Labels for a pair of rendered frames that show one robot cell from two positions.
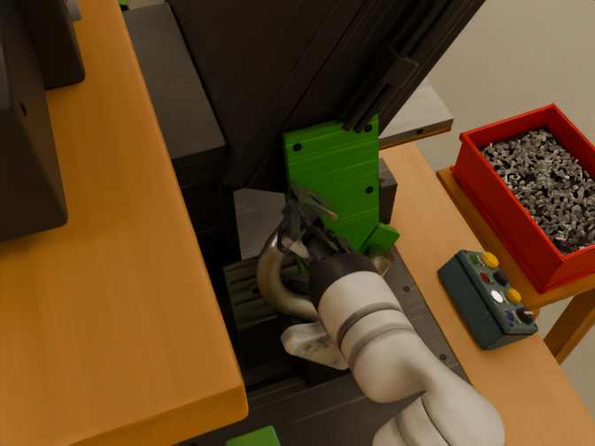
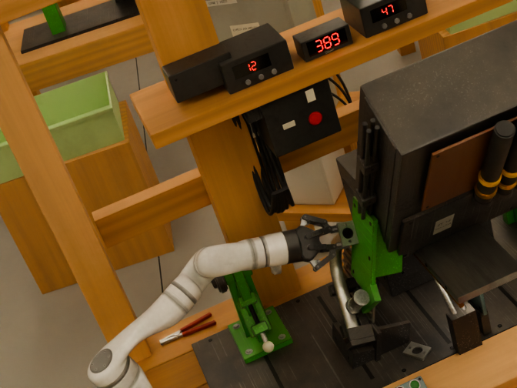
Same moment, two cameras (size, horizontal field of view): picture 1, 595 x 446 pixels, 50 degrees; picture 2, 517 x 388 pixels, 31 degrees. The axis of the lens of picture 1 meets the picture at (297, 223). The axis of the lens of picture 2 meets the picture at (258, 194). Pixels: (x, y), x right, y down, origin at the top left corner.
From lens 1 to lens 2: 1.99 m
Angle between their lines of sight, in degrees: 71
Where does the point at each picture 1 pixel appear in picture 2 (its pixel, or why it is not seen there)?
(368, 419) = (313, 363)
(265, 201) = not seen: hidden behind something
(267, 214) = not seen: hidden behind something
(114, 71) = (234, 97)
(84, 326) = (165, 117)
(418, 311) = (386, 378)
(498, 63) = not seen: outside the picture
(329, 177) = (360, 233)
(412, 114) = (456, 279)
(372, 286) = (275, 239)
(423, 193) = (494, 370)
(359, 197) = (366, 258)
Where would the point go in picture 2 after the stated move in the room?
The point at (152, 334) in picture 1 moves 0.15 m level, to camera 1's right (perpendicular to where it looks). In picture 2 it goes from (161, 124) to (153, 159)
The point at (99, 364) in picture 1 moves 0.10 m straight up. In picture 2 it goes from (157, 121) to (141, 81)
